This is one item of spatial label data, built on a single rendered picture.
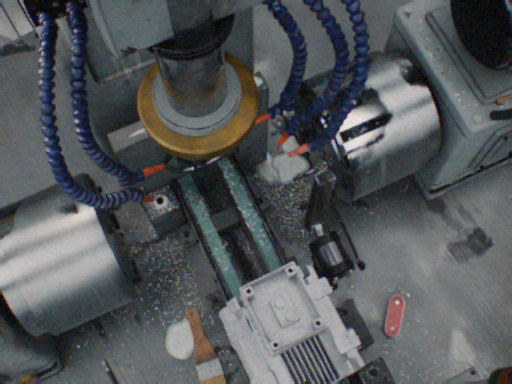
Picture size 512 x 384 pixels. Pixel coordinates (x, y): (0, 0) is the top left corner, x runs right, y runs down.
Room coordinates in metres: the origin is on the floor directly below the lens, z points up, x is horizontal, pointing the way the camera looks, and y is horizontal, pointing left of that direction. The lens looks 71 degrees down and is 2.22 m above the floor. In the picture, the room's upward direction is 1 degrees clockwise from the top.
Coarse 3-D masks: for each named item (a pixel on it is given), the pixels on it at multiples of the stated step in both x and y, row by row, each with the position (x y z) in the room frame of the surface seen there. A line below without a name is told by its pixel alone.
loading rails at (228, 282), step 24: (240, 168) 0.51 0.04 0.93; (192, 192) 0.46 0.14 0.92; (240, 192) 0.46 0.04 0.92; (192, 216) 0.40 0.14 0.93; (216, 216) 0.43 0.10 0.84; (240, 216) 0.42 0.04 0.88; (264, 216) 0.41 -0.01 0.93; (192, 240) 0.38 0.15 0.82; (264, 240) 0.36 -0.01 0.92; (216, 264) 0.31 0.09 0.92; (264, 264) 0.32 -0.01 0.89; (216, 312) 0.23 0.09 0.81
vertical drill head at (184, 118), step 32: (192, 0) 0.42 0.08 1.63; (192, 32) 0.42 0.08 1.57; (160, 64) 0.43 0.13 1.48; (192, 64) 0.42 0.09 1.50; (224, 64) 0.46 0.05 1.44; (160, 96) 0.45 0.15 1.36; (192, 96) 0.42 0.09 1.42; (224, 96) 0.45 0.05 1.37; (256, 96) 0.46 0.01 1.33; (160, 128) 0.41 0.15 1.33; (192, 128) 0.40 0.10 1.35; (224, 128) 0.41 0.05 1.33; (192, 160) 0.40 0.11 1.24
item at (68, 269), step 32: (64, 192) 0.38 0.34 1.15; (96, 192) 0.39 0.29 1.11; (0, 224) 0.32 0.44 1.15; (32, 224) 0.31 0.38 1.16; (64, 224) 0.31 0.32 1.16; (96, 224) 0.31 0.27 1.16; (0, 256) 0.26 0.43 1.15; (32, 256) 0.26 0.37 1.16; (64, 256) 0.26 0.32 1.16; (96, 256) 0.26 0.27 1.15; (128, 256) 0.28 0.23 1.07; (0, 288) 0.21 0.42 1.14; (32, 288) 0.21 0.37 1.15; (64, 288) 0.21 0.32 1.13; (96, 288) 0.22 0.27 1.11; (128, 288) 0.22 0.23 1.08; (32, 320) 0.17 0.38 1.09; (64, 320) 0.17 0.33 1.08
